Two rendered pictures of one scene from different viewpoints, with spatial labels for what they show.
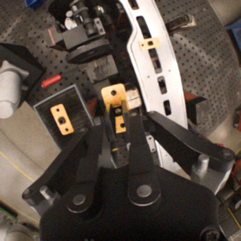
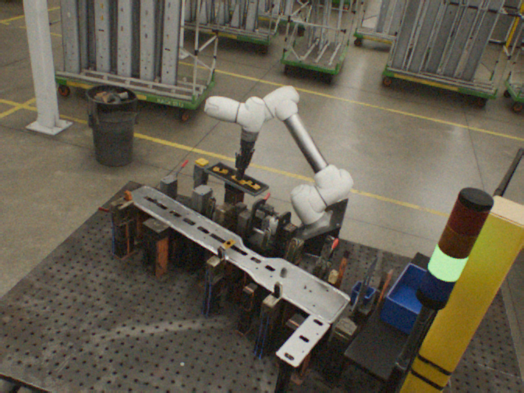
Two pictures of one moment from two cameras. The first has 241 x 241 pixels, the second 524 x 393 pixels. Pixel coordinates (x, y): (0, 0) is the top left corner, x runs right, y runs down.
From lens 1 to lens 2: 2.34 m
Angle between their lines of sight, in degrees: 45
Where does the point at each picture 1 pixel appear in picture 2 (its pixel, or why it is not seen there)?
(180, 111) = (175, 223)
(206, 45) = (134, 345)
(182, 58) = (166, 307)
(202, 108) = (159, 226)
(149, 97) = (207, 222)
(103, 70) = (246, 213)
